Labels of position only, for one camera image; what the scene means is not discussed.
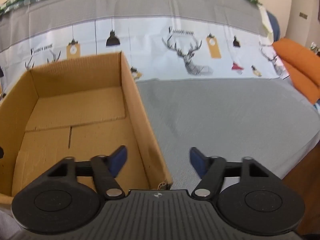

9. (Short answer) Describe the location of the orange pillow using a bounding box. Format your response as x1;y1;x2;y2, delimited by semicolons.
272;37;320;104

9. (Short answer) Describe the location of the blue pillow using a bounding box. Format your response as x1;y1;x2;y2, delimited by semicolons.
265;10;282;42

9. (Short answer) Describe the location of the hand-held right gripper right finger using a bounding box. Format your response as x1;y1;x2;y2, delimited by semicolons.
189;147;274;200

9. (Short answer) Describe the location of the brown cardboard box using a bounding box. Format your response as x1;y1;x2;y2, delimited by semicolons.
0;51;173;204

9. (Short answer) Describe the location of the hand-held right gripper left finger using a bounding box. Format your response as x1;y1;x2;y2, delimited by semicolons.
46;145;128;200

